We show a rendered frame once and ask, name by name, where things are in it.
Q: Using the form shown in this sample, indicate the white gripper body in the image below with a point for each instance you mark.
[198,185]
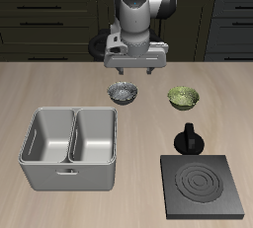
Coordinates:
[138,60]

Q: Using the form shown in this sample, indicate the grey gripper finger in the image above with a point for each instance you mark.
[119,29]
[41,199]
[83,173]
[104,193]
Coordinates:
[149,70]
[121,71]

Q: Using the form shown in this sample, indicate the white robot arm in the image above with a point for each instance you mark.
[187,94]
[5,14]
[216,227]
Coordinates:
[135,18]

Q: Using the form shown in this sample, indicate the black bowl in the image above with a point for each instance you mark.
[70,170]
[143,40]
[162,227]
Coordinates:
[122,92]

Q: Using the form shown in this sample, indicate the green bowl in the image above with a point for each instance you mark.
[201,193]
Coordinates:
[183,97]

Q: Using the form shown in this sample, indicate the round black stove knob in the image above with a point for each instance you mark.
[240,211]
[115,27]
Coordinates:
[189,139]

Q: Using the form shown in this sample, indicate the dark kitchen cupboards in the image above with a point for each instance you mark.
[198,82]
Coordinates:
[49,24]

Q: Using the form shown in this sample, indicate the white two-bin basket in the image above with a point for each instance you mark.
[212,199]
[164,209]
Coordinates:
[69,148]

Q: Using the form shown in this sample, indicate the dark grey stove plate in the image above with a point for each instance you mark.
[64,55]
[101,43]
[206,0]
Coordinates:
[201,186]

